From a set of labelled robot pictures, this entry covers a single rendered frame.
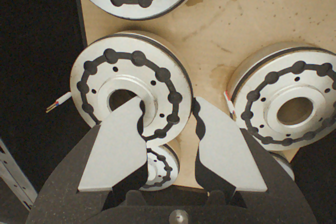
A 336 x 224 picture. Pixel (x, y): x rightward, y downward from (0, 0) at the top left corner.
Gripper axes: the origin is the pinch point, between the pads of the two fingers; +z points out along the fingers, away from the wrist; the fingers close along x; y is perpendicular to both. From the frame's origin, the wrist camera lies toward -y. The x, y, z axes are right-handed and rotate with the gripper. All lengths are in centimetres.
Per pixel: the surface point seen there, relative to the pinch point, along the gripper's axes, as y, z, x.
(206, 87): 0.5, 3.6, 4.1
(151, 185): 15.0, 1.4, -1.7
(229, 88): 0.0, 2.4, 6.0
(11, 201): 18.5, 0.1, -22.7
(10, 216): 18.5, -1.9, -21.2
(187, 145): 9.3, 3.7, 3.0
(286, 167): 7.7, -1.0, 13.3
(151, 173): 11.0, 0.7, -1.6
